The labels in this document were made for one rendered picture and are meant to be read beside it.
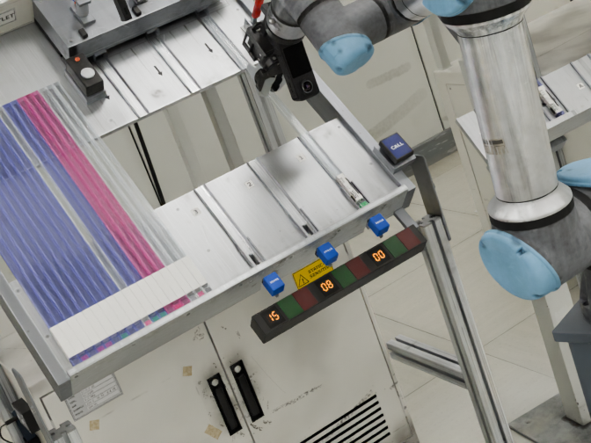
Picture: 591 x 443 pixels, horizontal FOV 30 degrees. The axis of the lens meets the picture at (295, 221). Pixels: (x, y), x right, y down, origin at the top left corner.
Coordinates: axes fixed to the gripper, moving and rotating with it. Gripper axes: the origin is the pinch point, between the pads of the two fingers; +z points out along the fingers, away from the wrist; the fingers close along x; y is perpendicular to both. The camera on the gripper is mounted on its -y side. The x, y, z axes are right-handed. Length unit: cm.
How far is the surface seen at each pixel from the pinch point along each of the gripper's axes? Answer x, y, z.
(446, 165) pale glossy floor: -138, 16, 189
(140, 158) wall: -28, 65, 168
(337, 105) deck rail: -8.7, -8.6, -1.8
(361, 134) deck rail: -8.4, -16.0, -3.2
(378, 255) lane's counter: 3.2, -36.9, -5.0
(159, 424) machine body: 41, -36, 37
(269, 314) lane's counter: 25.3, -36.3, -4.9
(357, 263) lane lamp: 7.2, -36.2, -4.9
